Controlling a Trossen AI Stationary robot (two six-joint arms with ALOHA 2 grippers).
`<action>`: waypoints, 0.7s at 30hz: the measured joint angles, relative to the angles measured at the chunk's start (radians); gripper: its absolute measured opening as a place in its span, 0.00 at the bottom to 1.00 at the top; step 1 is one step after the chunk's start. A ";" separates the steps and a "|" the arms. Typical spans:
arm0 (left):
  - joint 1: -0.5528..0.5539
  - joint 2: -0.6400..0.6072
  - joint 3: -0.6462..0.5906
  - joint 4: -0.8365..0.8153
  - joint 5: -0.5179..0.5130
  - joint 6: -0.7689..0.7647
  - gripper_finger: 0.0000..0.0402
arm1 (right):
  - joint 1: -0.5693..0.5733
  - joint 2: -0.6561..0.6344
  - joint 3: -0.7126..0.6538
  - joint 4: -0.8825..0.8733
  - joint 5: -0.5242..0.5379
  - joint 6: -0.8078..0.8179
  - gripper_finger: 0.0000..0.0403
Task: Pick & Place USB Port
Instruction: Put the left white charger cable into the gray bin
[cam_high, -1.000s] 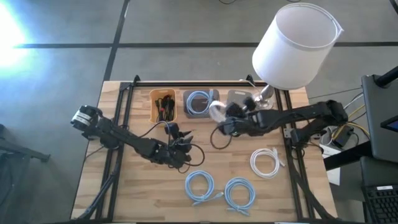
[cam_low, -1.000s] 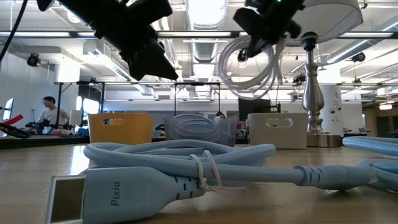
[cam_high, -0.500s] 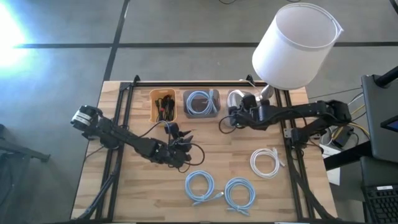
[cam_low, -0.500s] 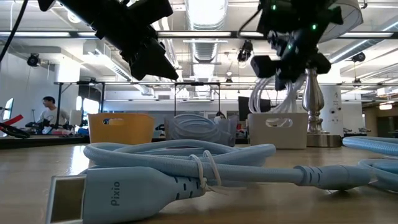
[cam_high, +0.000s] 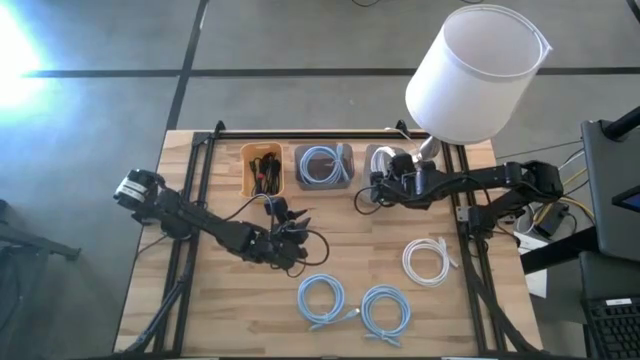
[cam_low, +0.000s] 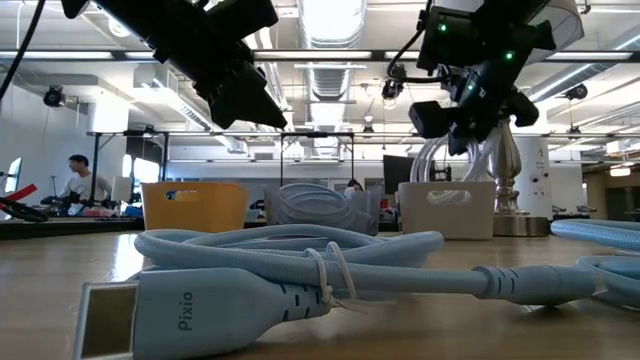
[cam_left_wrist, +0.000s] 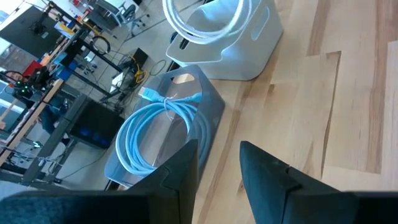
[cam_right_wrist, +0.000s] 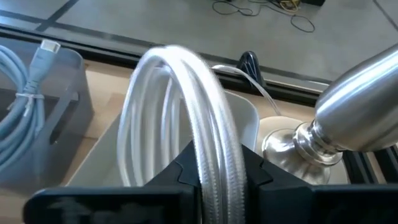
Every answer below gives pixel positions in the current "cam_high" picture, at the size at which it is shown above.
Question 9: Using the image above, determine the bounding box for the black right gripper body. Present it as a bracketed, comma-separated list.
[389, 167, 451, 207]

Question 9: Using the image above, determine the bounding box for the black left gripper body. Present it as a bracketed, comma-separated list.
[249, 224, 309, 270]

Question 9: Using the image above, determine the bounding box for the white cable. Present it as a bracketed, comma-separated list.
[402, 237, 459, 289]
[369, 145, 397, 174]

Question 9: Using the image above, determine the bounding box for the light blue cable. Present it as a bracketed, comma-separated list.
[360, 284, 412, 349]
[298, 143, 351, 186]
[297, 273, 361, 332]

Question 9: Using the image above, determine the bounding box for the white plastic bin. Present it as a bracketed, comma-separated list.
[364, 143, 409, 206]

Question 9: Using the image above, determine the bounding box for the grey plastic bin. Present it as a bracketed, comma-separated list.
[293, 143, 355, 191]

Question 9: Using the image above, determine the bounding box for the yellow plastic bin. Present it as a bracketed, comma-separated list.
[239, 141, 286, 199]

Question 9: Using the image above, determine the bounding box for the white-shaded silver table lamp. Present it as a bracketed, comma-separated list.
[404, 3, 554, 167]

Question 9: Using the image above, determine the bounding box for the black power adapter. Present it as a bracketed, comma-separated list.
[535, 202, 569, 239]

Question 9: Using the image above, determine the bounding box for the white paper sheet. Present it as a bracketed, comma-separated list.
[514, 232, 550, 300]

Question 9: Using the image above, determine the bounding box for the black support bar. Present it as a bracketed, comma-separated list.
[519, 227, 601, 275]

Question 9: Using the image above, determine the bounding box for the grey monitor back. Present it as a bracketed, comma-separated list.
[579, 118, 640, 262]

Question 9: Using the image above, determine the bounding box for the small blue-lit screen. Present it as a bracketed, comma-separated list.
[612, 184, 640, 214]

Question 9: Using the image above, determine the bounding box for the black monitor pole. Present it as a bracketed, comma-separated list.
[601, 106, 640, 141]

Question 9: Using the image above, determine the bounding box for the black tripod stand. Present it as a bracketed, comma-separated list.
[0, 198, 82, 262]

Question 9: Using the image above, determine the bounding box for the black keyboard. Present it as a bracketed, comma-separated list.
[582, 296, 640, 360]

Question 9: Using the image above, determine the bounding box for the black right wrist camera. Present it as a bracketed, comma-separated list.
[393, 153, 417, 175]

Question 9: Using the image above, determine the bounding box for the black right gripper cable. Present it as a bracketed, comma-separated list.
[353, 186, 389, 216]

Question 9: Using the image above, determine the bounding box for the white lamp cord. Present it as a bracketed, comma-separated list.
[383, 127, 419, 151]

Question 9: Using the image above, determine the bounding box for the black cable bundle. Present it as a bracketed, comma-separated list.
[248, 152, 282, 196]

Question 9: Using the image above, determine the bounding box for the black aluminium rig frame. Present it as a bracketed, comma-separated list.
[122, 119, 539, 356]

